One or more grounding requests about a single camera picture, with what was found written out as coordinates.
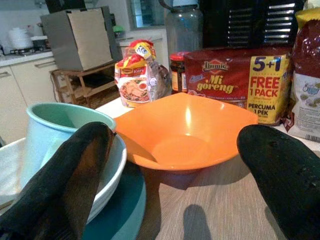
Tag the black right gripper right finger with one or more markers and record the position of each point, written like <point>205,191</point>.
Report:
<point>287,175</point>

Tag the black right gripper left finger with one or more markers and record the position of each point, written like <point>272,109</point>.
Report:
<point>50,182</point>

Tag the light blue plastic cup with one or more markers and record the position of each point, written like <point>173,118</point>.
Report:
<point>50,130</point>

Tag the white ceramic bowl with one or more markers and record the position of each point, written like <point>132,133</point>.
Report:
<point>110,172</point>

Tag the white printed food bag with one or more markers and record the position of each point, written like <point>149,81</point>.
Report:
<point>306,105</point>

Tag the teal round plate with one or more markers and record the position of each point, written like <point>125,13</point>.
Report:
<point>125,210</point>

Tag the cream kitchen cabinet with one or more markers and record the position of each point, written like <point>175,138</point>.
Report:
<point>22,87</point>

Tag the wooden slatted rack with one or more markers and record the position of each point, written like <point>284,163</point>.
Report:
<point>85,85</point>

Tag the orange plastic bowl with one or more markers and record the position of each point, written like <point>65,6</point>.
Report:
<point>185,132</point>

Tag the red Mi goreng noodle pack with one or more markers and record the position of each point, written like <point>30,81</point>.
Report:
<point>225,82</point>

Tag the dark red snack bag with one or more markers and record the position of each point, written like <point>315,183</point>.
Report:
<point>306,45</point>

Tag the Maggi Kari noodle pack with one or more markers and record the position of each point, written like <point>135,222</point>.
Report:
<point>136,77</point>

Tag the white pot on stove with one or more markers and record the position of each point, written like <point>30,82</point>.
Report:
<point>18,38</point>

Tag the grey box appliance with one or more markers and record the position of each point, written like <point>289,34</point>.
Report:
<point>80,37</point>

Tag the red lidded sauce jar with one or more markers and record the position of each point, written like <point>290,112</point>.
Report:
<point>178,72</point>

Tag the black louvred window shutter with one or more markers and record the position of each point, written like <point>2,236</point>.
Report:
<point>250,22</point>

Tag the large clear water bottle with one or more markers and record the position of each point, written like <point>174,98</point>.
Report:
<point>183,30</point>

